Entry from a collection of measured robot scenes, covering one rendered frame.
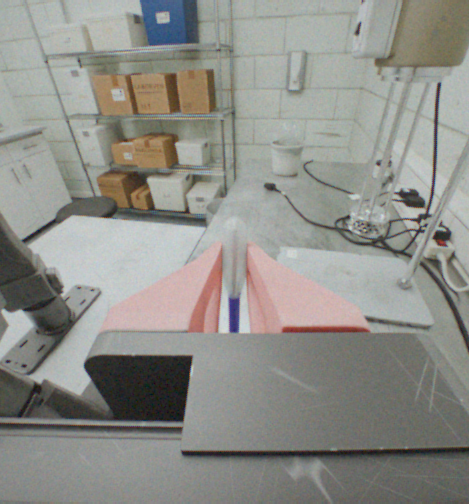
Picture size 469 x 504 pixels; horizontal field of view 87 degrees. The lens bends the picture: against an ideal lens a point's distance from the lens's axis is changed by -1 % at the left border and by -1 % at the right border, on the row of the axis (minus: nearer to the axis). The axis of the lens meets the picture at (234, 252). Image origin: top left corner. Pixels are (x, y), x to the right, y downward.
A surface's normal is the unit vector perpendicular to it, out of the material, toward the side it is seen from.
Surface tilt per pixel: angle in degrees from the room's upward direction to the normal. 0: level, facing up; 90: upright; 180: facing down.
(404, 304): 0
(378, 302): 0
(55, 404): 61
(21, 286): 92
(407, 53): 90
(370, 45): 90
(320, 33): 90
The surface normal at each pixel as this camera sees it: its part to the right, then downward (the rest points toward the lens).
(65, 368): -0.03, -0.80
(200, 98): -0.12, 0.58
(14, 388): 0.80, -0.60
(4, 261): 0.56, 0.51
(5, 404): 0.83, -0.43
